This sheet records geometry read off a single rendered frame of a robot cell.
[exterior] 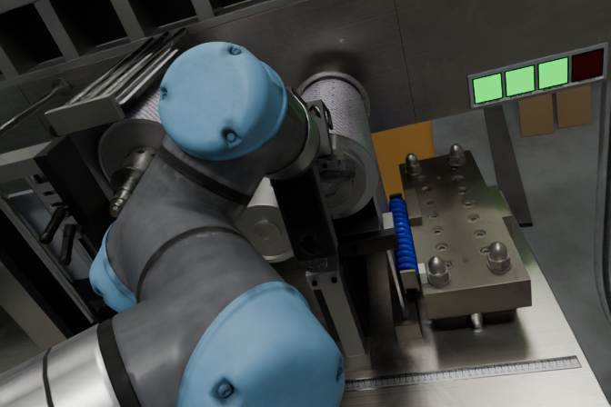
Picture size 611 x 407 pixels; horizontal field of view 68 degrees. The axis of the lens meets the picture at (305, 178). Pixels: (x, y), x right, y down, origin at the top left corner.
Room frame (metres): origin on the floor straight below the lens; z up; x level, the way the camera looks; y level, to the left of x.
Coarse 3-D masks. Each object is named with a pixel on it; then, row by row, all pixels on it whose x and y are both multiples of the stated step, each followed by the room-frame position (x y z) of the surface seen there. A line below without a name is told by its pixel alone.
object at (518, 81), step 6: (510, 72) 0.79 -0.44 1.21; (516, 72) 0.79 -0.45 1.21; (522, 72) 0.78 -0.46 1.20; (528, 72) 0.78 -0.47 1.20; (510, 78) 0.79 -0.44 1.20; (516, 78) 0.79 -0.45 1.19; (522, 78) 0.78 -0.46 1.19; (528, 78) 0.78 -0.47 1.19; (510, 84) 0.79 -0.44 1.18; (516, 84) 0.79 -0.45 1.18; (522, 84) 0.78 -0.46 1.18; (528, 84) 0.78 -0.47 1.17; (510, 90) 0.79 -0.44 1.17; (516, 90) 0.79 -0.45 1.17; (522, 90) 0.78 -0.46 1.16; (528, 90) 0.78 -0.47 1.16
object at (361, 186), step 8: (344, 152) 0.55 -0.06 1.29; (352, 160) 0.55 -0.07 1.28; (360, 168) 0.54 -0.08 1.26; (360, 176) 0.54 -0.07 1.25; (360, 184) 0.54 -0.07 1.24; (352, 192) 0.55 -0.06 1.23; (360, 192) 0.55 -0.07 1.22; (352, 200) 0.55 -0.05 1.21; (328, 208) 0.56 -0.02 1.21; (336, 208) 0.56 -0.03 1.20; (344, 208) 0.55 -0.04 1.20
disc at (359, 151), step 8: (344, 136) 0.56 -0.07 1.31; (344, 144) 0.56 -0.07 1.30; (352, 144) 0.55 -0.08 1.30; (360, 144) 0.55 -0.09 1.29; (352, 152) 0.55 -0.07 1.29; (360, 152) 0.55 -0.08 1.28; (368, 152) 0.55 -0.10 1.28; (360, 160) 0.55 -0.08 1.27; (368, 160) 0.55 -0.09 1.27; (368, 168) 0.55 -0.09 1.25; (368, 176) 0.55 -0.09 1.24; (376, 176) 0.55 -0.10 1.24; (368, 184) 0.55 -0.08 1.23; (376, 184) 0.55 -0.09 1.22; (368, 192) 0.55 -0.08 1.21; (360, 200) 0.56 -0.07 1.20; (368, 200) 0.55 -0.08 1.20; (352, 208) 0.56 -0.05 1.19; (360, 208) 0.56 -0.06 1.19; (336, 216) 0.57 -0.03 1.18; (344, 216) 0.56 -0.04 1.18
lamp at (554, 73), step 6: (558, 60) 0.77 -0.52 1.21; (564, 60) 0.77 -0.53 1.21; (540, 66) 0.78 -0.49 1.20; (546, 66) 0.77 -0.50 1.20; (552, 66) 0.77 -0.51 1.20; (558, 66) 0.77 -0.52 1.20; (564, 66) 0.77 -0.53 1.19; (540, 72) 0.78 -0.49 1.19; (546, 72) 0.77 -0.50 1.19; (552, 72) 0.77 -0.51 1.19; (558, 72) 0.77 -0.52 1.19; (564, 72) 0.77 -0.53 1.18; (540, 78) 0.78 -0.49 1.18; (546, 78) 0.77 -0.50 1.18; (552, 78) 0.77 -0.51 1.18; (558, 78) 0.77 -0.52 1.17; (564, 78) 0.77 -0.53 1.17; (540, 84) 0.78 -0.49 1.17; (546, 84) 0.77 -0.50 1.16; (552, 84) 0.77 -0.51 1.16
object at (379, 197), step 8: (376, 160) 0.77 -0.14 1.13; (376, 168) 0.71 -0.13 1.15; (376, 192) 0.59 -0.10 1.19; (384, 192) 0.75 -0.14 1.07; (376, 200) 0.56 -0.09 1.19; (384, 200) 0.70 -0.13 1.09; (376, 208) 0.56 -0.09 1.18; (384, 208) 0.65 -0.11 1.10; (392, 256) 0.57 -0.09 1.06; (392, 264) 0.56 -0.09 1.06
